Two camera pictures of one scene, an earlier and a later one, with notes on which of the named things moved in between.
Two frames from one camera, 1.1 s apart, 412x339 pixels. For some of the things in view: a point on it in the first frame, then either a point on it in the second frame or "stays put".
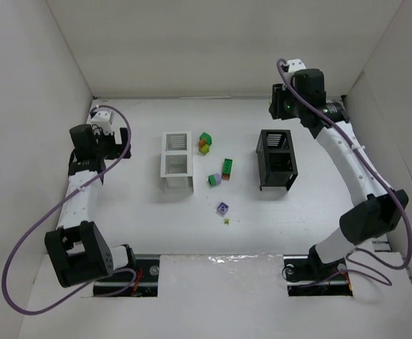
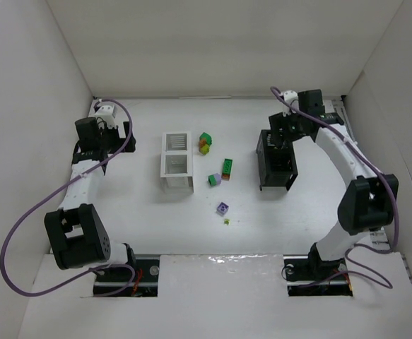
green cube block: (208, 138) stays put
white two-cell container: (176, 162) stays put
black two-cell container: (275, 158) stays put
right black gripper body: (278, 102) -> (280, 124)
